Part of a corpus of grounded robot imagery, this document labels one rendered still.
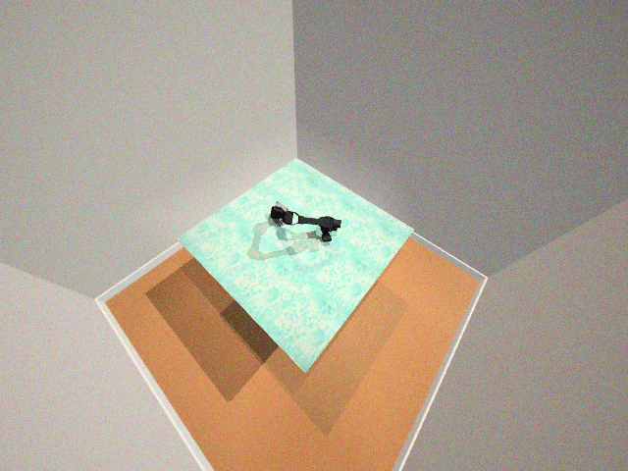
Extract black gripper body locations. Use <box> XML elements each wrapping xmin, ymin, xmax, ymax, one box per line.
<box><xmin>321</xmin><ymin>227</ymin><xmax>332</xmax><ymax>242</ymax></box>

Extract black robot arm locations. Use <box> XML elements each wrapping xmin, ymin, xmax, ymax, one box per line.
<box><xmin>270</xmin><ymin>206</ymin><xmax>341</xmax><ymax>232</ymax></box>

